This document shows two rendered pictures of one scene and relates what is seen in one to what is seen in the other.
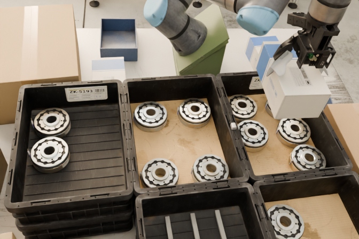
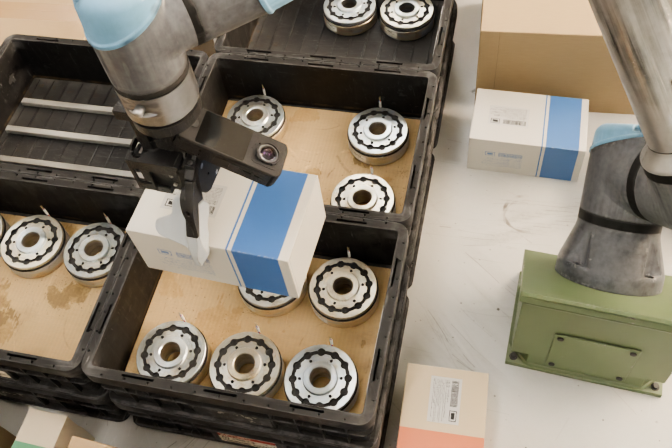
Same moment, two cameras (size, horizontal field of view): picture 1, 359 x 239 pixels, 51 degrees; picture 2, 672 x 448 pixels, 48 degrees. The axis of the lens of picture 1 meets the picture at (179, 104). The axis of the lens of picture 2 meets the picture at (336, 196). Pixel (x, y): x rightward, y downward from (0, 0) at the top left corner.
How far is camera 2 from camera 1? 1.32 m
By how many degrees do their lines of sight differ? 67
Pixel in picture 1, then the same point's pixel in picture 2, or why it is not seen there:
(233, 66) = (567, 432)
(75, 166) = (325, 39)
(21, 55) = not seen: outside the picture
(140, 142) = (336, 118)
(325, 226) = (62, 326)
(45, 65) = not seen: outside the picture
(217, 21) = (615, 304)
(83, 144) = (360, 51)
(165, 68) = not seen: hidden behind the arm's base
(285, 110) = not seen: hidden behind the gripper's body
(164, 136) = (333, 153)
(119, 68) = (548, 138)
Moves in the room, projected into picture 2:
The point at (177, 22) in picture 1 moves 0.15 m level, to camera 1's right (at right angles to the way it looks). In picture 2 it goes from (592, 188) to (556, 273)
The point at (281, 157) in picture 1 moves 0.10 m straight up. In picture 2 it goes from (210, 323) to (193, 292)
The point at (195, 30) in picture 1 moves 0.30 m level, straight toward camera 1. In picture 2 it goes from (589, 249) to (397, 175)
